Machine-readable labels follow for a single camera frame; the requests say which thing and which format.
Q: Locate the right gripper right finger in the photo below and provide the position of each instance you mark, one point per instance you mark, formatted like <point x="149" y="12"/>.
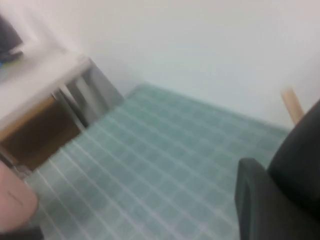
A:
<point x="265" y="207"/>

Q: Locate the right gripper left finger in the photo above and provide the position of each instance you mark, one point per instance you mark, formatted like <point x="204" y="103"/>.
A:
<point x="15" y="195"/>

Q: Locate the black over-ear headphones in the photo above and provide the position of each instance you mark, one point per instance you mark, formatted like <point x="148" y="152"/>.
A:
<point x="297" y="155"/>

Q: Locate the wooden tree headphone stand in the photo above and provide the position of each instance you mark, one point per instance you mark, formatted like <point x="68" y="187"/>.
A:
<point x="292" y="105"/>

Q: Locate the brown wooden cabinet panel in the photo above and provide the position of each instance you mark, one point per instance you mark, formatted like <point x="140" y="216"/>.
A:
<point x="40" y="132"/>

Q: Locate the white desk with grey legs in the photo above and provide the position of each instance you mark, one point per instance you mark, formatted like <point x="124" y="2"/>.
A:
<point x="37" y="85"/>

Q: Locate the green white-checked tablecloth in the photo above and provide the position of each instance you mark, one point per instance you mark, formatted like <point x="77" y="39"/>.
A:
<point x="150" y="162"/>

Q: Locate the dark monitor screen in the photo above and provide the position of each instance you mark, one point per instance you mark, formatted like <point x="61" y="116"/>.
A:
<point x="7" y="40"/>

